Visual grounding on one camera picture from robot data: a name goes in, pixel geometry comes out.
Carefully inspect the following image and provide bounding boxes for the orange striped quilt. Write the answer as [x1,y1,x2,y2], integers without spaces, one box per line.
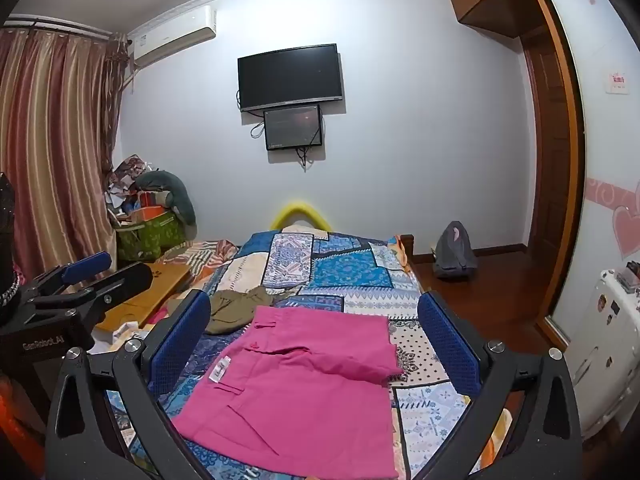
[150,239,240,286]

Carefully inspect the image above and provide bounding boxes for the white air conditioner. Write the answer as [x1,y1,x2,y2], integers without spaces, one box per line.
[131,5,218,68]

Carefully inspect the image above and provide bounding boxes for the striped brown curtain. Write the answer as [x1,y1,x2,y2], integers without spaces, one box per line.
[0,27,126,281]

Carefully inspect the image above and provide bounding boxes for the green patterned bag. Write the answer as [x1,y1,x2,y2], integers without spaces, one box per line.
[114,210,185,263]

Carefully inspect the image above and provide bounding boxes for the pile of mixed clutter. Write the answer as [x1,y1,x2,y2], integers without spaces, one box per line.
[105,155,166,221]

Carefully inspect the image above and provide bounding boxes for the grey backpack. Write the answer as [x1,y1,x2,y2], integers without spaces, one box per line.
[432,221,478,281]

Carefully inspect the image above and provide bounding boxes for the dark curtain rod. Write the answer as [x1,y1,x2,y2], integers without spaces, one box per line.
[2,16,113,39]

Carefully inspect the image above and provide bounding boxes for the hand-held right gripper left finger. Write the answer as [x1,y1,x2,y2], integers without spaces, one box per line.
[44,289,212,480]

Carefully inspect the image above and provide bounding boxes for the person's orange garment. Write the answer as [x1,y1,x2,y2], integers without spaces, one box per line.
[0,375,46,461]

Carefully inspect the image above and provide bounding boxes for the white appliance with stickers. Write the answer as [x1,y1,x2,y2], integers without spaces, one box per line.
[565,267,640,441]

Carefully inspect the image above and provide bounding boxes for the wooden door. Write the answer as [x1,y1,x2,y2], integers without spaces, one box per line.
[522,25,573,321]

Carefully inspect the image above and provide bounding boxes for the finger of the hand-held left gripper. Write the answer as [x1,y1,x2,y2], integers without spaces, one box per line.
[25,261,154,332]
[22,251,113,302]

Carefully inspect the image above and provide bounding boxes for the small black wall monitor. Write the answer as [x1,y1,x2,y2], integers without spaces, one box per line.
[263,104,323,151]

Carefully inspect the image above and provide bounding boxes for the white crumpled paper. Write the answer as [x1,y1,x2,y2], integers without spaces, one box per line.
[107,322,147,357]

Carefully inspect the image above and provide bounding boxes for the pink pants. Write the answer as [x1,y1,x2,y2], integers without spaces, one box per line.
[171,305,405,479]

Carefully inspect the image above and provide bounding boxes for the black wall television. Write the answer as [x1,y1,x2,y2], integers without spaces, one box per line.
[237,44,344,113]

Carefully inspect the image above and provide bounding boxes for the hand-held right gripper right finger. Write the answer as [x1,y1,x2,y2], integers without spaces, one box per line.
[416,290,585,480]

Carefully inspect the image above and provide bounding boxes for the yellow foam hoop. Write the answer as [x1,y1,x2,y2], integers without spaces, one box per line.
[270,201,329,233]

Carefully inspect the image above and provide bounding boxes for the pink heart decal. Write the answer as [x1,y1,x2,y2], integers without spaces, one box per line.
[585,177,640,261]

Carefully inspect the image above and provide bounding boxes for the blue patchwork blanket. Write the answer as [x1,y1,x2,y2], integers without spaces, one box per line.
[107,229,513,480]

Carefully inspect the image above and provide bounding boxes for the white wardrobe door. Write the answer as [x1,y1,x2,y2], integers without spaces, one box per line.
[537,0,640,346]

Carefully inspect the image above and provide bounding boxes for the wooden board with flower cutouts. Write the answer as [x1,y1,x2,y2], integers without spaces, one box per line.
[95,260,193,333]

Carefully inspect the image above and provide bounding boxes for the grey green pillow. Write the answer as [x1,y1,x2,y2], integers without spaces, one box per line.
[135,170,198,226]

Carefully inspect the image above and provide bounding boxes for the wooden bed frame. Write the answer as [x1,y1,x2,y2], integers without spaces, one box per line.
[397,234,416,272]

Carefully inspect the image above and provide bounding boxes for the olive green pants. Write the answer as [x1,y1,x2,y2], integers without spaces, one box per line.
[207,286,288,336]

